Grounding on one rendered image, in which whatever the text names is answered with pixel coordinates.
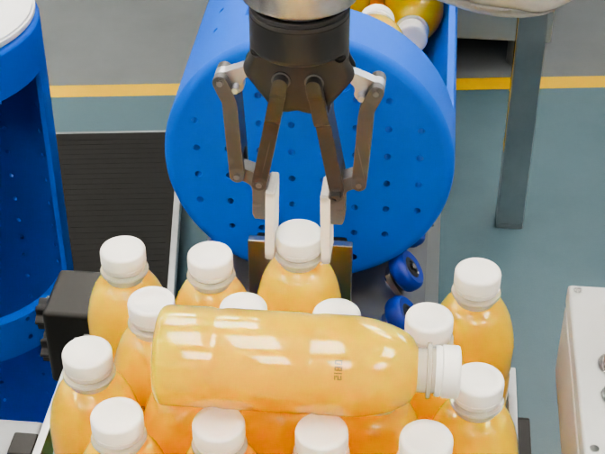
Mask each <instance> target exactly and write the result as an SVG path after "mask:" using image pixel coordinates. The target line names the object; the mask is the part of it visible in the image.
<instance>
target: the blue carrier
mask: <svg viewBox="0 0 605 454"><path fill-rule="evenodd" d="M456 44H457V7H455V6H453V5H448V4H445V3H444V13H443V18H442V20H441V23H440V25H439V27H438V29H437V30H436V31H435V33H434V34H433V35H432V36H431V37H429V38H428V42H427V45H426V46H425V48H424V49H423V50H421V49H420V48H419V47H418V46H417V45H416V44H415V43H413V42H412V41H411V40H410V39H408V38H407V37H406V36H405V35H403V34H402V33H401V32H399V31H397V30H396V29H394V28H393V27H392V26H390V25H389V24H387V23H384V22H382V21H380V20H378V19H376V18H374V17H372V16H370V15H368V14H363V13H360V12H359V11H355V10H352V9H350V31H349V51H350V54H351V56H352V58H353V59H354V61H355V63H356V68H360V69H362V70H364V71H365V72H368V73H370V74H373V73H374V72H375V71H382V72H384V73H385V75H386V83H385V90H384V97H383V99H382V101H381V103H380V104H379V105H378V107H377V109H376V110H375V119H374V128H373V137H372V145H371V154H370V162H369V170H368V177H367V183H366V189H365V190H363V191H356V190H354V189H353V190H350V191H348V192H347V210H346V216H345V221H344V222H343V224H342V225H338V224H333V237H342V238H347V240H348V241H352V242H353V259H352V273H356V272H359V271H363V270H366V269H369V268H373V267H376V266H378V265H381V264H383V263H385V262H386V261H388V260H390V259H393V258H395V257H397V256H398V255H400V254H402V253H403V252H404V251H405V250H407V249H408V248H409V247H411V246H412V245H413V244H414V243H416V242H417V241H418V240H419V239H420V238H421V237H422V236H423V235H424V234H425V233H426V232H427V231H428V230H429V229H430V227H431V226H432V225H433V224H434V222H435V221H436V220H437V218H438V217H439V215H440V213H441V212H442V210H443V208H444V206H445V204H446V202H447V199H448V196H449V193H450V190H451V186H452V183H453V178H454V172H455V150H456ZM248 51H249V20H248V5H246V4H245V3H244V1H243V0H209V3H208V5H207V7H206V10H205V13H204V16H203V20H202V23H201V25H200V28H199V31H198V33H197V36H196V39H195V42H194V46H193V48H192V51H191V54H190V57H189V60H188V62H187V65H186V67H185V72H184V75H183V77H182V80H181V83H180V86H179V88H178V90H177V93H176V98H175V101H174V103H173V106H172V108H171V111H170V114H169V116H168V120H167V128H166V136H165V156H166V163H167V172H168V175H169V178H170V181H171V184H172V186H173V188H174V190H175V192H176V195H177V197H178V199H179V201H180V203H181V204H182V206H183V207H184V208H185V210H186V212H187V213H188V214H189V216H190V217H191V218H192V220H193V221H194V222H195V223H196V224H197V226H198V227H199V228H200V229H201V230H202V231H203V232H204V233H206V234H207V235H208V236H209V237H210V238H211V239H212V240H214V241H218V242H221V243H224V244H226V245H227V246H229V247H230V249H231V251H232V254H234V255H236V256H238V257H240V258H242V259H245V260H246V261H248V236H249V235H257V234H258V233H259V232H265V222H266V220H263V219H255V217H254V215H253V213H252V187H251V186H250V185H249V184H248V183H246V182H243V181H241V182H239V183H236V182H233V181H232V180H231V179H230V174H229V165H228V156H227V148H226V139H225V131H224V121H223V112H222V104H221V100H220V98H219V97H218V95H217V94H216V92H215V90H214V88H213V86H212V80H213V77H214V74H215V71H216V68H217V66H218V64H219V63H220V62H222V61H228V62H229V63H230V64H231V65H232V64H235V63H238V62H241V61H243V60H245V58H246V55H247V53H248ZM245 79H246V83H245V86H244V89H243V91H242V93H243V103H244V113H245V123H246V133H247V142H248V160H251V161H253V162H256V161H257V153H258V149H259V144H260V140H261V135H262V131H263V126H264V122H265V117H266V109H267V104H268V101H267V100H266V99H265V98H264V97H263V96H262V95H261V94H260V92H259V91H258V90H257V88H256V87H255V86H254V85H253V83H252V82H251V81H250V80H249V79H248V77H246V78H245ZM354 93H355V88H354V87H353V86H352V85H351V84H349V85H348V86H347V87H346V88H345V89H344V90H343V91H342V93H341V94H340V95H339V96H338V97H337V98H336V99H335V100H334V112H335V116H336V121H337V126H338V130H339V138H340V143H341V148H342V152H343V157H344V161H345V166H346V168H353V164H354V154H355V145H356V135H357V117H358V112H359V106H360V103H359V102H358V101H357V99H356V98H355V96H354ZM271 172H278V174H279V219H278V227H279V225H281V224H282V223H283V222H286V221H289V220H292V219H305V220H309V221H312V222H315V223H316V224H318V225H319V226H320V227H321V199H320V196H321V188H322V183H323V178H324V177H325V176H326V174H325V169H324V166H323V161H322V156H321V149H320V144H319V140H318V136H317V132H316V128H315V127H314V125H313V121H312V114H311V113H304V112H301V111H292V112H283V115H282V119H281V123H280V127H279V132H278V136H277V140H276V145H275V152H274V157H273V160H272V166H271V169H270V173H271ZM270 173H269V175H270Z"/></svg>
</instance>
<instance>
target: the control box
mask: <svg viewBox="0 0 605 454"><path fill-rule="evenodd" d="M565 302H566V307H565V309H564V319H563V325H562V330H561V337H560V342H559V348H558V354H557V360H556V366H555V380H556V392H557V403H558V415H559V428H560V440H561V451H562V454H605V367H604V365H603V358H604V356H605V287H590V286H569V287H568V289H567V296H566V301H565Z"/></svg>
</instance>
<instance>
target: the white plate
mask: <svg viewBox="0 0 605 454"><path fill-rule="evenodd" d="M34 14H35V1H34V0H0V48H2V47H4V45H6V44H8V43H9V42H11V41H12V40H14V39H15V38H16V37H17V36H19V35H20V34H21V33H22V32H23V31H24V30H25V29H26V28H27V27H28V25H29V24H30V23H31V21H32V18H33V16H34Z"/></svg>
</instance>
